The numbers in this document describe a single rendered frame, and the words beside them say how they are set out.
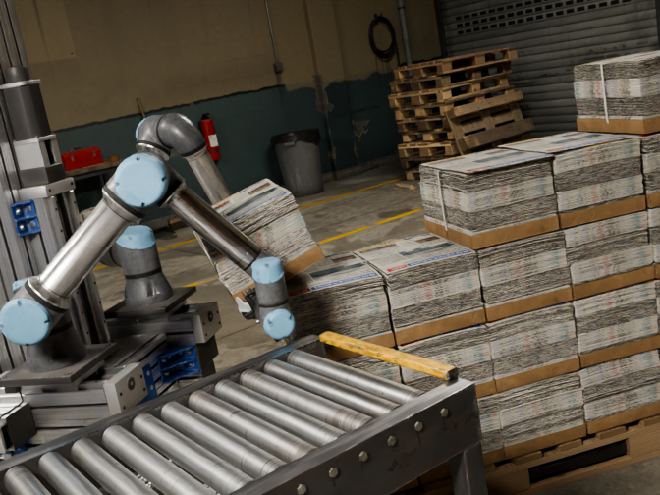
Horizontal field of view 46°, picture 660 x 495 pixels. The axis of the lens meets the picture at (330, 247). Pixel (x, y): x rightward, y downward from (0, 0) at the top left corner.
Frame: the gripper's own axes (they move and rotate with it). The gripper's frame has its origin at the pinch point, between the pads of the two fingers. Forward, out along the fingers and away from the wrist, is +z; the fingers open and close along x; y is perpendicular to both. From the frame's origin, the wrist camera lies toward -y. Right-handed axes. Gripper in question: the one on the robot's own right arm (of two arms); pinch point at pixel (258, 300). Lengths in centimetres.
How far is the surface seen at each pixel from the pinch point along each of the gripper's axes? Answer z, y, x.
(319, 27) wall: 774, 32, -273
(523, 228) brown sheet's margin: -9, -20, -79
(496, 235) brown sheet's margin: -9, -17, -70
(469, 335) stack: -8, -41, -49
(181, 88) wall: 712, 45, -76
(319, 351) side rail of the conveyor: -39.2, -6.9, -4.9
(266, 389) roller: -58, 0, 11
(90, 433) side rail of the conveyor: -59, 12, 45
